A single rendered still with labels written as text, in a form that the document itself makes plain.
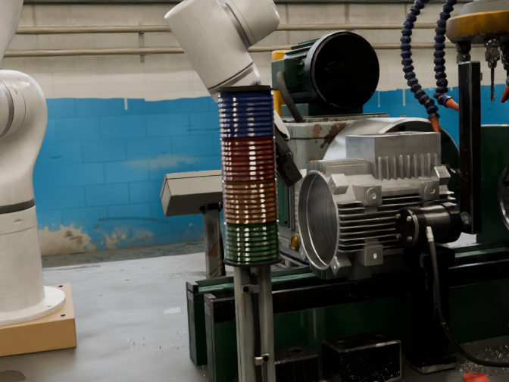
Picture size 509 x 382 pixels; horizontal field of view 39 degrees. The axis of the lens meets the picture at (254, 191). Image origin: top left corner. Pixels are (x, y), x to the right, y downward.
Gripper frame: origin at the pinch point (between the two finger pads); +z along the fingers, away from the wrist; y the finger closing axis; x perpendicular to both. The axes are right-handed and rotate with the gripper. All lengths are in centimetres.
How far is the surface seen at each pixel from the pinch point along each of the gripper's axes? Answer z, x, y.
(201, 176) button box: -3.8, -9.1, -17.2
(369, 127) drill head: 8.8, 26.9, -21.5
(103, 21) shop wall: -51, 99, -540
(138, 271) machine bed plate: 19, -25, -70
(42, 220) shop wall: 65, -42, -546
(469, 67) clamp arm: -3.0, 25.2, 20.7
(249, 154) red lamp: -15.4, -15.1, 38.9
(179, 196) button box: -3.7, -14.8, -15.1
